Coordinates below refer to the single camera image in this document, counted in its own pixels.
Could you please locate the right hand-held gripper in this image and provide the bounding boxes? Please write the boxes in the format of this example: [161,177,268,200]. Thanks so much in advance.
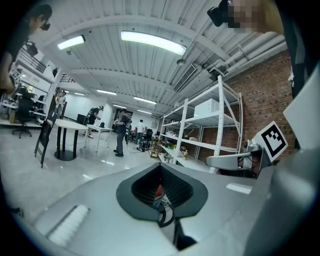
[206,120,289,176]

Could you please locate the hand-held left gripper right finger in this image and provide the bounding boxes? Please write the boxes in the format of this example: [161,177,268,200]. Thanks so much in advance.
[159,162,273,256]

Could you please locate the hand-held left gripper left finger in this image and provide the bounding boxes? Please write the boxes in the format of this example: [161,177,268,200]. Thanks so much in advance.
[34,162,178,256]

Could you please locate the white microwave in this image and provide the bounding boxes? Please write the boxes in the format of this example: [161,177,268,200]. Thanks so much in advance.
[193,98,221,118]

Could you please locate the white metal shelving unit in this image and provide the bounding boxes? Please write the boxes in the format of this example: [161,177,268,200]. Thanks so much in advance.
[157,107,188,162]
[174,74,244,174]

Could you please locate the wooden rack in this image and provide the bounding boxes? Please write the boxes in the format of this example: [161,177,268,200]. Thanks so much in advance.
[149,138,163,159]

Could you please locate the white desk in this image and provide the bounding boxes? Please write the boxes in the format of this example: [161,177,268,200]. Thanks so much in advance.
[83,124,115,153]

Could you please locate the ceiling air vent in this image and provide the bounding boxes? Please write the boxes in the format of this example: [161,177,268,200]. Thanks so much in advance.
[172,63,198,93]

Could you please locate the round table with black base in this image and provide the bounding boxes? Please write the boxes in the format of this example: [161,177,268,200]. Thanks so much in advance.
[53,118,89,162]

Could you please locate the white ceiling pipes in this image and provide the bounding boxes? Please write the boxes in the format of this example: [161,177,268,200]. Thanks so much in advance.
[207,31,288,76]

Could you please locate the person's black shirt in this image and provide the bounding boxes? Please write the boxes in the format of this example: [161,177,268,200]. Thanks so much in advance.
[276,0,320,151]

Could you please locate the person's head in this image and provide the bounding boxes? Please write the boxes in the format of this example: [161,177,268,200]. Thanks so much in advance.
[226,0,285,35]

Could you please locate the black head-worn camera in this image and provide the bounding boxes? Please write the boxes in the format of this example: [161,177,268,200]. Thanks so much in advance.
[206,0,230,28]

